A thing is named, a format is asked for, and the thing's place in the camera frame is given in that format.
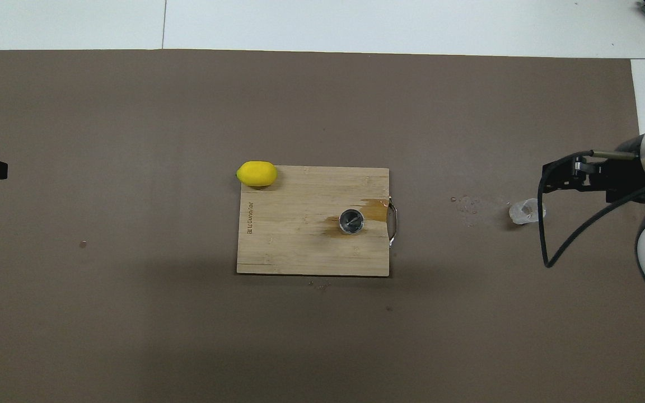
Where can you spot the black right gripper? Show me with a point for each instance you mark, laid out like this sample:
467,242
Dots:
625,173

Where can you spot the clear plastic cup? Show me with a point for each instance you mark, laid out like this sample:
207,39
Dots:
525,211

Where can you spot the steel jigger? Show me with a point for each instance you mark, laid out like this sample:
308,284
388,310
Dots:
351,221

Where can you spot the brown table mat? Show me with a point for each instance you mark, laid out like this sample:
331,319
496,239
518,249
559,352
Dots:
188,336

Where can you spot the yellow lemon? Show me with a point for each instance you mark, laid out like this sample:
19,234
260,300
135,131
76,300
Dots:
256,173

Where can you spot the wooden cutting board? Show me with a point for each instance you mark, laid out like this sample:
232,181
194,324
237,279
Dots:
289,246

